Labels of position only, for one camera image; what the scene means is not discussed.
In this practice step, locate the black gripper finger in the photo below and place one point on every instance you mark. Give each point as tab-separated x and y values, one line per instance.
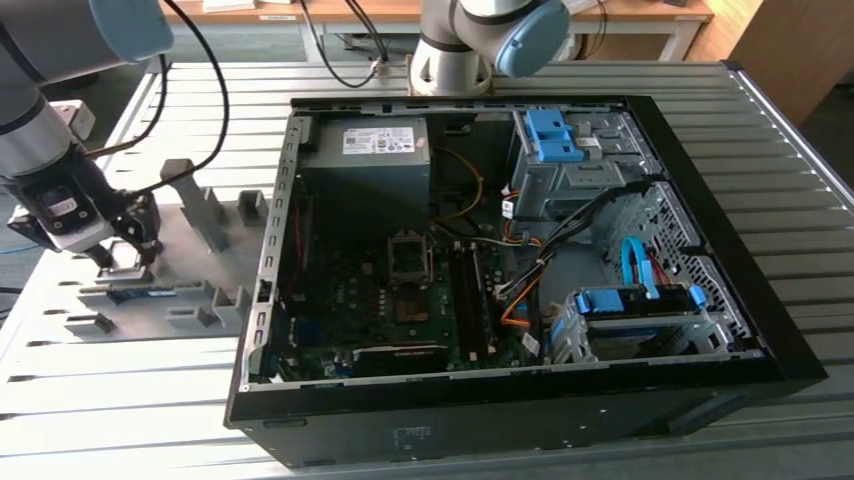
143	220
103	257

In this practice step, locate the silver CPU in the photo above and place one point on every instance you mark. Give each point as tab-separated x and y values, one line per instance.
126	257

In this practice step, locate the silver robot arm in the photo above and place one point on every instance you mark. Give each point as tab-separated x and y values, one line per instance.
27	125

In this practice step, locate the CPU socket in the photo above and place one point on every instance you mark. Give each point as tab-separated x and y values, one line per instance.
413	305

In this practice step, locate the grey parts rack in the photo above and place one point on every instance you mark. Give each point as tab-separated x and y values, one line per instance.
187	235

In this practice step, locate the RAM stick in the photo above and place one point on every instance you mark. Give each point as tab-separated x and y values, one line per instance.
143	292

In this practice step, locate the green motherboard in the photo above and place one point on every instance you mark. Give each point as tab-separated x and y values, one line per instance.
347	305

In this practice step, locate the grey power supply unit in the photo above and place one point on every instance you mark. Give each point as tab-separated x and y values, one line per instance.
374	155

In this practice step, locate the white box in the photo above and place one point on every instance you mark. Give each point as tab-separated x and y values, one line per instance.
227	5

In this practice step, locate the black graphics card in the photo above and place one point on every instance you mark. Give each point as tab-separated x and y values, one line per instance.
401	360

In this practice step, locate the RAM slot black clips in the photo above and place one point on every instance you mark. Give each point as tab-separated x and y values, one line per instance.
457	300
474	300

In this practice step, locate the RAM slot white clips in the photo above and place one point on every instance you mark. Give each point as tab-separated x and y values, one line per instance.
484	300
465	300

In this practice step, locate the black PC case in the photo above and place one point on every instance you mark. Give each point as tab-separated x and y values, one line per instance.
468	425

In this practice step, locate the blue plastic drive latch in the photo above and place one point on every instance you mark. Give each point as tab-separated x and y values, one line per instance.
550	125

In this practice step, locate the grey metal drive cage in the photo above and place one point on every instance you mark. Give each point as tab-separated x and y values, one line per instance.
588	180

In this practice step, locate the hard disk in blue carrier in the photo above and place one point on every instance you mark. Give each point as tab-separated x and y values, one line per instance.
601	300

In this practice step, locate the grey metal disk bay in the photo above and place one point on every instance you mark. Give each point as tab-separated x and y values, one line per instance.
701	330

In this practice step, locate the wooden cabinet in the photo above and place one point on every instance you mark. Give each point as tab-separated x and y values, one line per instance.
788	50

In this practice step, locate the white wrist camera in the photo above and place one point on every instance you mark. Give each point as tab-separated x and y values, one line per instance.
81	237

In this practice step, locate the wooden desk white frame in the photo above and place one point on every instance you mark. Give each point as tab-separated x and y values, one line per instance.
641	12
267	12

